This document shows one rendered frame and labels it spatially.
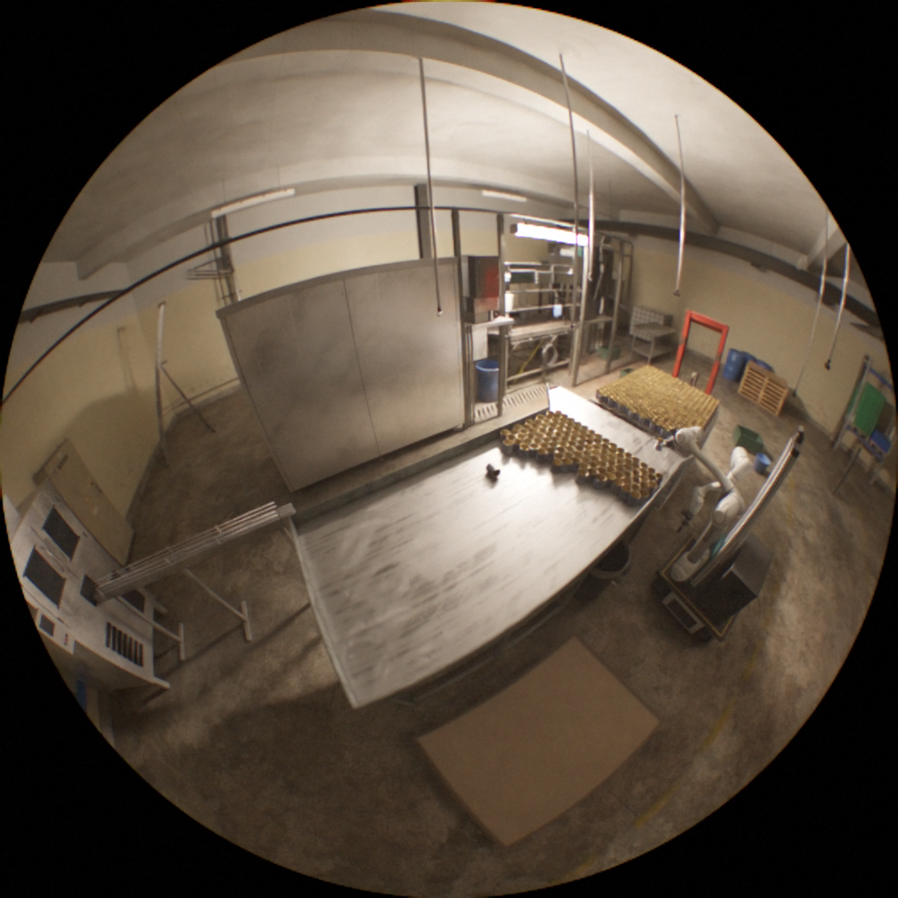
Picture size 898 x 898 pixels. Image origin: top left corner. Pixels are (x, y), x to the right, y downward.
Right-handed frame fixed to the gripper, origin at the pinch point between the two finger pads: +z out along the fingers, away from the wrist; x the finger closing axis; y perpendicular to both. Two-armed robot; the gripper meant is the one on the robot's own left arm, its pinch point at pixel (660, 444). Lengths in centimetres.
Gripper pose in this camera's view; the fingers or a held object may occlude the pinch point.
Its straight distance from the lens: 239.7
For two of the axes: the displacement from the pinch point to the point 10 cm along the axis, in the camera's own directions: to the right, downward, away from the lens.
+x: 8.5, -3.6, 3.8
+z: -3.3, 2.1, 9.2
